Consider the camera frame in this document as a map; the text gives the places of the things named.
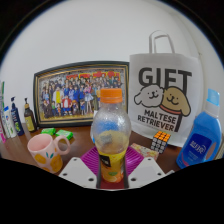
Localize dark bottle with yellow label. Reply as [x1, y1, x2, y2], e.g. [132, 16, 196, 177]
[22, 97, 38, 133]

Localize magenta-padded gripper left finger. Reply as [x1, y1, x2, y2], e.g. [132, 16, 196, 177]
[58, 146, 102, 190]

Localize white printed gift bag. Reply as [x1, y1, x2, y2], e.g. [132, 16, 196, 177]
[127, 30, 204, 149]

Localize blue detergent bottle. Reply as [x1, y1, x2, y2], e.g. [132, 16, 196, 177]
[175, 88, 223, 170]

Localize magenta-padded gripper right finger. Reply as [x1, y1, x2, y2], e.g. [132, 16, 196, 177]
[122, 147, 167, 190]

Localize colourful puzzle cube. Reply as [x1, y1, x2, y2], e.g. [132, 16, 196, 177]
[149, 130, 172, 155]

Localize orange-capped juice bottle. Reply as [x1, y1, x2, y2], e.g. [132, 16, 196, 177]
[90, 87, 132, 185]

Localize white shampoo bottle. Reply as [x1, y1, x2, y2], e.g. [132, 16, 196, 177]
[2, 105, 17, 139]

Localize tall white printed box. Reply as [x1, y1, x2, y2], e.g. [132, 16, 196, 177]
[0, 80, 6, 128]

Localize dark blue pump bottle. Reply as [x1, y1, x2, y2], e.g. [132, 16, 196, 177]
[9, 96, 25, 137]

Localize framed group picture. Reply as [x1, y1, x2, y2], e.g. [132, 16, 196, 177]
[32, 60, 131, 129]

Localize pink mug with yellow fruit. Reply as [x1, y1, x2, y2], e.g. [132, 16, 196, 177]
[26, 133, 72, 175]

